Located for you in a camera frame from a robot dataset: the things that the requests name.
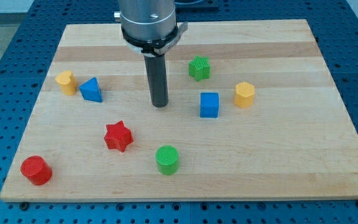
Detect yellow heart block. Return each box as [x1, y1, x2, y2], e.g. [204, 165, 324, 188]
[55, 70, 78, 96]

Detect yellow hexagon block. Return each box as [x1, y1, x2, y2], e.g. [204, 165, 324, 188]
[234, 82, 255, 108]

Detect red cylinder block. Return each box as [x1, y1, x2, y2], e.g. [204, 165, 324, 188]
[21, 156, 53, 185]

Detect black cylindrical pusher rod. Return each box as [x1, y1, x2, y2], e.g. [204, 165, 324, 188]
[144, 55, 168, 108]

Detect green cylinder block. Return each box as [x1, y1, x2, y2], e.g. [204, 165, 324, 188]
[155, 145, 179, 175]

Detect red star block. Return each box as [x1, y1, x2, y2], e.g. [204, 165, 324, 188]
[104, 120, 134, 152]

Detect wooden board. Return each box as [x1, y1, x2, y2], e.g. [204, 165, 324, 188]
[0, 19, 358, 202]

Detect blue perforated table plate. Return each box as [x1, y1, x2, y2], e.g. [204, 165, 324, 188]
[0, 0, 358, 223]

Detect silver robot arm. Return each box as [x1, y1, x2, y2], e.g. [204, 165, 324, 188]
[114, 0, 188, 108]

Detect green star block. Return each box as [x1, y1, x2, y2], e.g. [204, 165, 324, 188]
[188, 55, 211, 82]

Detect blue triangle block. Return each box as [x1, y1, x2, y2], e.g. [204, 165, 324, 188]
[79, 77, 103, 103]

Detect blue cube block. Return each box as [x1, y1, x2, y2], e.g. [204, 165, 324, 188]
[200, 92, 219, 118]

